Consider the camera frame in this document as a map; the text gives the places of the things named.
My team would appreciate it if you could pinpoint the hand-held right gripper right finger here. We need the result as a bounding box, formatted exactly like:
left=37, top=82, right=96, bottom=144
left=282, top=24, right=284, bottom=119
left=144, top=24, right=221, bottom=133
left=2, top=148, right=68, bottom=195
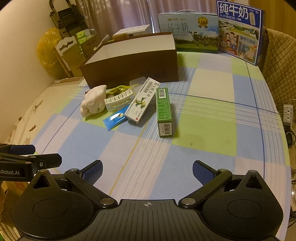
left=178, top=159, right=269, bottom=209

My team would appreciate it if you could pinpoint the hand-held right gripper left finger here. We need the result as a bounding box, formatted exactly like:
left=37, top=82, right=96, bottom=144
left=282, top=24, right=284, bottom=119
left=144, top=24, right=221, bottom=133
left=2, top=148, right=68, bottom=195
left=28, top=159, right=118, bottom=209

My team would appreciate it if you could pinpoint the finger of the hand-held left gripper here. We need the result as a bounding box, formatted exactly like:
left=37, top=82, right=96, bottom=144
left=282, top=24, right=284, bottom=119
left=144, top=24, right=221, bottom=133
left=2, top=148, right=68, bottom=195
left=0, top=144, right=36, bottom=155
left=0, top=153, right=62, bottom=172

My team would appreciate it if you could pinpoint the blue tube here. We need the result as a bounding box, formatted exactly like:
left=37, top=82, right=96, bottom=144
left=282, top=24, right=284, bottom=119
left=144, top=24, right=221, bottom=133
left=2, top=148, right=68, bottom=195
left=103, top=105, right=131, bottom=131

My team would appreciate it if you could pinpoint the white cloth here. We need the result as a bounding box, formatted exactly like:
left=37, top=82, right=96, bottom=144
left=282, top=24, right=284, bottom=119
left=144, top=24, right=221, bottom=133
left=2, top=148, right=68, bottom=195
left=80, top=85, right=108, bottom=117

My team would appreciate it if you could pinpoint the green carton box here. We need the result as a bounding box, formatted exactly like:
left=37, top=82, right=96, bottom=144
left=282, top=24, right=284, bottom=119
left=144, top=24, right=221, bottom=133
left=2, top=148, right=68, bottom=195
left=156, top=88, right=173, bottom=138

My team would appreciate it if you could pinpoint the white medicine box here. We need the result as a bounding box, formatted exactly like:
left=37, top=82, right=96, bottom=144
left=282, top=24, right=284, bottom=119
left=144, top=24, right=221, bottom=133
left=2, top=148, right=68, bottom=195
left=124, top=77, right=161, bottom=125

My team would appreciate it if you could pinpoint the yellow snack packet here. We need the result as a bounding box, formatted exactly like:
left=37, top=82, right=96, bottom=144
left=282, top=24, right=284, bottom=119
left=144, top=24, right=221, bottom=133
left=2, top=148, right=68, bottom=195
left=106, top=85, right=133, bottom=98

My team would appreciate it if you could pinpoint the brown cardboard box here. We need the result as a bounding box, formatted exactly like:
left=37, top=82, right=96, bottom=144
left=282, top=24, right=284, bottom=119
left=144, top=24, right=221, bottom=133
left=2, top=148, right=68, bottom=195
left=79, top=32, right=179, bottom=90

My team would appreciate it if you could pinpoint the open low cardboard carton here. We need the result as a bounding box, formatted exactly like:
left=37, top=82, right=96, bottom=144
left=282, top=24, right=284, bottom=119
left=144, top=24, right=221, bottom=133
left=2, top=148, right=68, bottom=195
left=0, top=181, right=26, bottom=226

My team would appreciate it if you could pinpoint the cream printed sheet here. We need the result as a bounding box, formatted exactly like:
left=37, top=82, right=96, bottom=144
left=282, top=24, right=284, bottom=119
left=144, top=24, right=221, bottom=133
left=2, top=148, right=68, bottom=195
left=0, top=77, right=86, bottom=158

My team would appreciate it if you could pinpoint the yellow plastic bag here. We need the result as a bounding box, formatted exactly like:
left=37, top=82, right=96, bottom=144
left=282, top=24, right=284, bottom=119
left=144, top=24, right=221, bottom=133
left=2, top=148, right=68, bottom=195
left=37, top=28, right=63, bottom=69

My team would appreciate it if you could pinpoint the white power strip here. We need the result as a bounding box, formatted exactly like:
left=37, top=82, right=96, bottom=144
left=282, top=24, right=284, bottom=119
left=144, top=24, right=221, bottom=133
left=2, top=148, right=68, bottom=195
left=283, top=104, right=295, bottom=127

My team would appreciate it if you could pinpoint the plain brown carton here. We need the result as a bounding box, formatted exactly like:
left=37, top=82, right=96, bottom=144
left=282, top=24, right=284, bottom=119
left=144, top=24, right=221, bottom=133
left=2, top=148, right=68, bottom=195
left=81, top=35, right=102, bottom=56

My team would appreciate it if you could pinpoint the stack of green tissue packs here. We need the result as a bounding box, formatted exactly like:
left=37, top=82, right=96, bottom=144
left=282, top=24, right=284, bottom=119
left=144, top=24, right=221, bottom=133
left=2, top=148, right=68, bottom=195
left=76, top=29, right=93, bottom=45

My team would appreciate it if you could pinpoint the quilted beige chair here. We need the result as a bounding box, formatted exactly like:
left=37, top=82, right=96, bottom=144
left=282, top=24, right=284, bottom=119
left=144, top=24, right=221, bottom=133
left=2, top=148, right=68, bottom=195
left=263, top=28, right=296, bottom=116

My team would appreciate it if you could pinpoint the light blue cow milk carton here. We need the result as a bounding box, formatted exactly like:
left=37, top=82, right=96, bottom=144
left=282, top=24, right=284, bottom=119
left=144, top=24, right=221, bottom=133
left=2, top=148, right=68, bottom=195
left=158, top=10, right=219, bottom=52

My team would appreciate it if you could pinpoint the dark blue milk carton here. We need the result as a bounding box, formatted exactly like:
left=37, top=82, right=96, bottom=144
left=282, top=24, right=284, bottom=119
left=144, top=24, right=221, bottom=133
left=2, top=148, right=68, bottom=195
left=216, top=0, right=264, bottom=67

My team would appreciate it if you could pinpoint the white gift box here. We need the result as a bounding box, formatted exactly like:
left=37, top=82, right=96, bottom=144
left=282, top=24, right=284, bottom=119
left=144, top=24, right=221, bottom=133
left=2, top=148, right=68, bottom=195
left=112, top=24, right=151, bottom=39

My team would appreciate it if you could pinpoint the purple curtain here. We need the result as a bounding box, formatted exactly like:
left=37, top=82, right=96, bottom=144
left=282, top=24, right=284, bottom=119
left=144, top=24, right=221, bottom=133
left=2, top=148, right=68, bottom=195
left=50, top=0, right=218, bottom=35

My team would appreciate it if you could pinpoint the black cable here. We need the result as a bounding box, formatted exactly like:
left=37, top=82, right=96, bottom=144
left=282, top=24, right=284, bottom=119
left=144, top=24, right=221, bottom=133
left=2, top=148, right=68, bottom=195
left=285, top=125, right=296, bottom=150

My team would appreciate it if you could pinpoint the carton with white handle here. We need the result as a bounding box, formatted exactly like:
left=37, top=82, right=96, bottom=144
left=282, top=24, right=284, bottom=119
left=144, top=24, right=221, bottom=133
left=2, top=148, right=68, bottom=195
left=54, top=37, right=84, bottom=77

